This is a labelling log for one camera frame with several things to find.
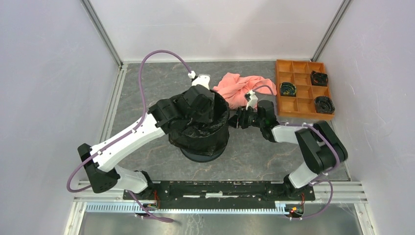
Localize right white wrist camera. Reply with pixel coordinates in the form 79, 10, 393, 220
244, 90, 258, 110

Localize rolled trash bag with yellow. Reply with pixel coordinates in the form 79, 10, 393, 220
279, 82, 297, 97

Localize pink crumpled cloth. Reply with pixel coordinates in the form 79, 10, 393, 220
213, 72, 277, 110

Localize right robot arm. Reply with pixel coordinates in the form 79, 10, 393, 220
229, 100, 348, 200

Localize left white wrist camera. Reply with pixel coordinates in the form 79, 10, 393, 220
188, 70, 210, 90

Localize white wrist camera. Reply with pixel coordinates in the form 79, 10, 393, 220
244, 90, 258, 110
188, 70, 210, 90

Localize rolled trash bag bottom right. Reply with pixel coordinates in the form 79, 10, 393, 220
314, 96, 335, 114

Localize black plastic trash bag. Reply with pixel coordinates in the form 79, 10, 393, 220
168, 92, 230, 156

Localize rolled trash bag top right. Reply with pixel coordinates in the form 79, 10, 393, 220
310, 70, 328, 87

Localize dark blue trash bin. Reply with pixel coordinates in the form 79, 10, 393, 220
179, 147, 226, 163

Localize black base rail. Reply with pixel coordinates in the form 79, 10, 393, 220
123, 181, 316, 209

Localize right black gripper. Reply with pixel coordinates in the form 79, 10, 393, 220
225, 105, 264, 129

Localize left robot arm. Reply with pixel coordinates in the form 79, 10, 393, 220
77, 85, 215, 200

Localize white toothed cable duct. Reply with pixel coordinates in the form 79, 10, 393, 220
84, 201, 288, 215

